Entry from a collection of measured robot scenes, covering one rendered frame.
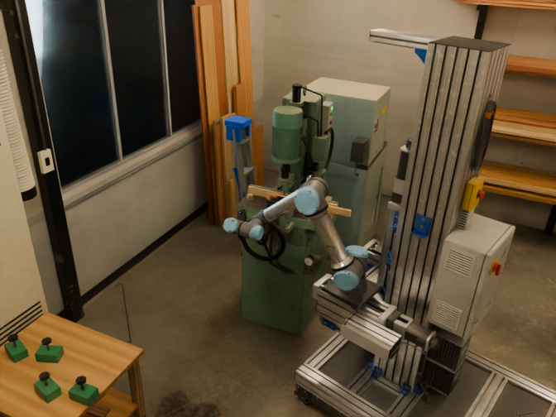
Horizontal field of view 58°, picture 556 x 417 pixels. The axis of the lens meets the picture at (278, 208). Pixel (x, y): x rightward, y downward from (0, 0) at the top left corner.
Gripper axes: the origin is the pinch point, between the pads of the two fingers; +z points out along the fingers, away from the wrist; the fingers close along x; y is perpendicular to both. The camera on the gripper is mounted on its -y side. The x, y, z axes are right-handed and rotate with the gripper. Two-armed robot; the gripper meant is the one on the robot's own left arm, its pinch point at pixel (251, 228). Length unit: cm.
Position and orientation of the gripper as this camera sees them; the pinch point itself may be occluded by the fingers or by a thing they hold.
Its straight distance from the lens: 279.7
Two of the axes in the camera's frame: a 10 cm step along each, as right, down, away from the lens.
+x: 9.3, -2.7, -2.3
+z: 2.8, 1.4, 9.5
